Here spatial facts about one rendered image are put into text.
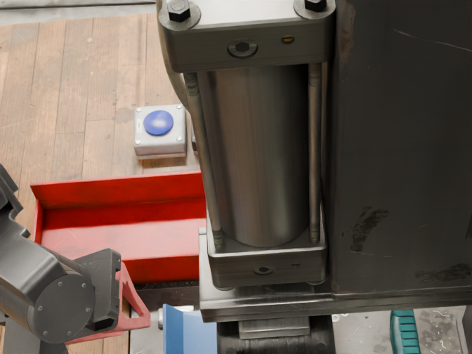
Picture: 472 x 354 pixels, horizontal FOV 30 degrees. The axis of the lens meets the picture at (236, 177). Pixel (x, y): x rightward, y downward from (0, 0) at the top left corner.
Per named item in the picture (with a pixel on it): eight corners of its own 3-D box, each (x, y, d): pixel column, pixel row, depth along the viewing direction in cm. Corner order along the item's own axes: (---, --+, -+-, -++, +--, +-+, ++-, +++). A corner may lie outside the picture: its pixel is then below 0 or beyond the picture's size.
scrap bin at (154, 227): (41, 208, 113) (29, 182, 109) (234, 194, 112) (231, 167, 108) (33, 291, 107) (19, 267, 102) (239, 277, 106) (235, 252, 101)
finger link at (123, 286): (167, 349, 83) (102, 321, 76) (109, 364, 87) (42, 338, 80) (168, 282, 87) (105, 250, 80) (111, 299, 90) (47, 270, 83)
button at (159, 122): (145, 119, 118) (142, 109, 117) (175, 116, 118) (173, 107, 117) (145, 142, 116) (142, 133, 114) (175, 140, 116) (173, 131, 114)
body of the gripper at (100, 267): (123, 320, 77) (65, 294, 71) (37, 345, 82) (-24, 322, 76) (125, 253, 80) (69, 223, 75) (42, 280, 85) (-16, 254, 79)
